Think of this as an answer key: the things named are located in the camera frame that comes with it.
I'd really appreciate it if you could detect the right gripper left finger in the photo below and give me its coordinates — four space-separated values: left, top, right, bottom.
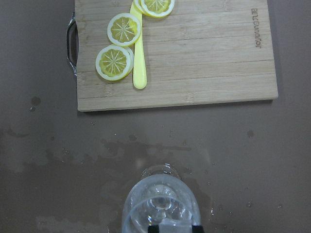
148 225 159 233

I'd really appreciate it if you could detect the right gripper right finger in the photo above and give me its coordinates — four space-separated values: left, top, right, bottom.
191 225 203 233

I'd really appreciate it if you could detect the clear wine glass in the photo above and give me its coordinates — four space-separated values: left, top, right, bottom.
121 164 202 233

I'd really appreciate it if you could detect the bamboo cutting board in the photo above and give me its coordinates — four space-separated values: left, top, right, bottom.
74 0 278 112

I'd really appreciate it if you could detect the lemon slice middle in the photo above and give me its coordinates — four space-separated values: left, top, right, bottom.
107 13 142 47

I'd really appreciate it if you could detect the lemon slice far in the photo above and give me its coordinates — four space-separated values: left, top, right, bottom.
133 0 175 18

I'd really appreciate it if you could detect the lemon slice near handle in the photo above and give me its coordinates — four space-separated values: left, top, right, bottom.
95 45 134 81

